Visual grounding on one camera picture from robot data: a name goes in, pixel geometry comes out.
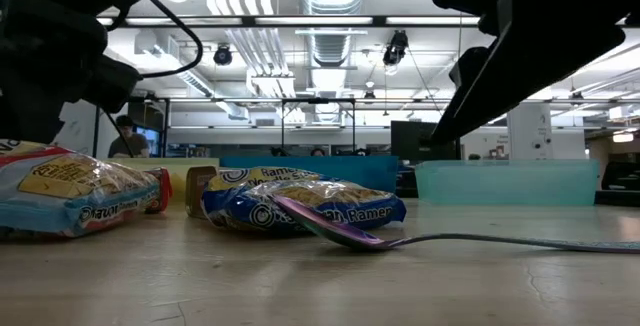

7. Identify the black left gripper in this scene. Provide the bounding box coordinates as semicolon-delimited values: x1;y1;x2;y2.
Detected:
0;13;109;145

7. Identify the black ceiling spotlight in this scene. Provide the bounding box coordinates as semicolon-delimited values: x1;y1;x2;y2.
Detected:
213;44;234;66
382;29;410;67

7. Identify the yellow plastic tray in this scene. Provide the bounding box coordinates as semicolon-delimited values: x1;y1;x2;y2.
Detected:
107;157;221;205

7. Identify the dark teal plastic bin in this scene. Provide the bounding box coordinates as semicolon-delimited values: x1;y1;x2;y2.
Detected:
219;155;400;196

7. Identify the blue ramen noodle packet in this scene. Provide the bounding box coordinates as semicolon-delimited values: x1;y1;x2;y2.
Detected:
201;166;408;237

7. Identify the black overhead beam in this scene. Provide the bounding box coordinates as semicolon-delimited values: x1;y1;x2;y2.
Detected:
94;14;481;28

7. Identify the large black monitor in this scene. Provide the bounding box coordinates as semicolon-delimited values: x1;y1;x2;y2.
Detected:
390;120;461;162

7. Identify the white pillar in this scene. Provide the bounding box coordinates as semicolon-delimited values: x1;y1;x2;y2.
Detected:
507;103;554;160

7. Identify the iridescent purple metal spoon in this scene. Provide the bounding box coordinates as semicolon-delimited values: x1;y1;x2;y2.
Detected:
272;194;640;255

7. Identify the blue-lit screen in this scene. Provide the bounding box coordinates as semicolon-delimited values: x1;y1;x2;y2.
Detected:
132;125;161;157

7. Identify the mint green plastic tray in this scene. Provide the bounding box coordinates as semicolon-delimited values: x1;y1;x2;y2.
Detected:
414;158;600;207

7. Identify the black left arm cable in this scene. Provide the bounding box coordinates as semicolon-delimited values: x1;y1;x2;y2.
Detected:
102;0;204;160

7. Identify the black metal rig frame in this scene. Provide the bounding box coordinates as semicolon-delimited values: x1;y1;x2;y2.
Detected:
92;96;357;158

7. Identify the smoked paprika spice tin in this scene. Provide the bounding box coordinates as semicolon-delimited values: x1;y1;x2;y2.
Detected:
185;165;220;219
144;167;174;214

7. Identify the pink and blue ramen packet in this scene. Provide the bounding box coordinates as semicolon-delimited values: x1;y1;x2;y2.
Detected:
0;139;162;238

